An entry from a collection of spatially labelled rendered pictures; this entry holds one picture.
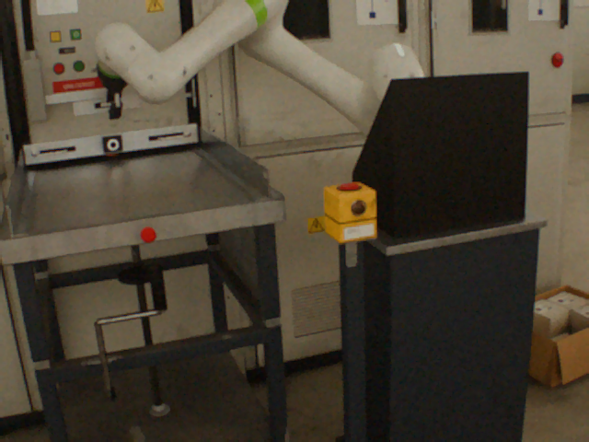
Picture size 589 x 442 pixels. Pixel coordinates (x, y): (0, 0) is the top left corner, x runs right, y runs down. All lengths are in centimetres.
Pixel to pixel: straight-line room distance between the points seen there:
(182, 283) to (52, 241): 87
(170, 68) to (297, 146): 77
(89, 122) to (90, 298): 56
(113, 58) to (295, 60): 53
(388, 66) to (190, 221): 61
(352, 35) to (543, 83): 82
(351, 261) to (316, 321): 107
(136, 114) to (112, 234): 76
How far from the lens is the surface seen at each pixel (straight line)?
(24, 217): 156
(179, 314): 227
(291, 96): 217
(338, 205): 130
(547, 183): 277
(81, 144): 211
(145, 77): 155
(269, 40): 189
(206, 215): 146
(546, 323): 256
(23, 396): 233
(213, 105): 212
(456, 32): 243
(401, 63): 167
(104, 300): 221
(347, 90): 182
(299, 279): 232
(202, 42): 163
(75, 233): 143
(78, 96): 207
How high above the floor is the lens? 123
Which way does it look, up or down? 17 degrees down
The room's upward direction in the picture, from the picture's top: 3 degrees counter-clockwise
